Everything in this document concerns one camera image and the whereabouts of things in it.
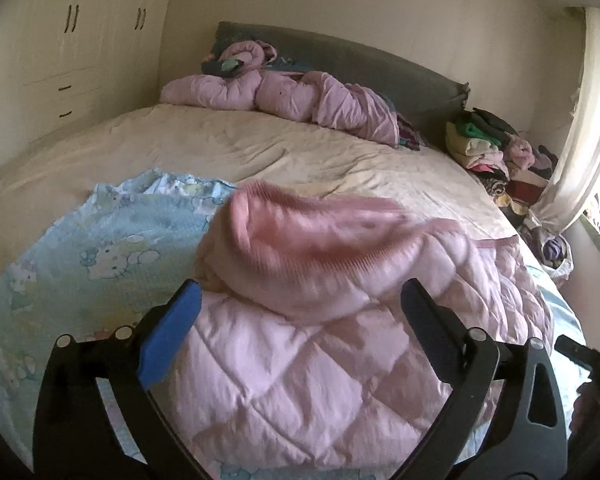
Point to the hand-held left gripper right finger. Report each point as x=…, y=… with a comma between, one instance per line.
x=425, y=327

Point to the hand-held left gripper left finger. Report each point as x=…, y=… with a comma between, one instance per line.
x=172, y=330

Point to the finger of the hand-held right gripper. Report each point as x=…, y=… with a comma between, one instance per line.
x=580, y=355

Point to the pink quilted jacket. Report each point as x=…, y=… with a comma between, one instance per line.
x=305, y=360

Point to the pile of folded clothes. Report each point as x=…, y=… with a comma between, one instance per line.
x=480, y=145

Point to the plastic bag with purple cloth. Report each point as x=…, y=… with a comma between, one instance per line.
x=555, y=252

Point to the multicoloured cloth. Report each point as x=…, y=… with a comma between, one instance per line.
x=412, y=135

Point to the bed with beige sheet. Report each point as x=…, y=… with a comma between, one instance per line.
x=280, y=152

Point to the cream curtain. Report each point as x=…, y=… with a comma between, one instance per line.
x=592, y=110

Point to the pink crumpled comforter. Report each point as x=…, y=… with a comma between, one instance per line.
x=280, y=95

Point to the grey padded headboard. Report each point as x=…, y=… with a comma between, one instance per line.
x=380, y=65

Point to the dark teal cloth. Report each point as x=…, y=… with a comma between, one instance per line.
x=227, y=66

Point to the cream wardrobe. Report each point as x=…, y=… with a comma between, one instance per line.
x=95, y=35

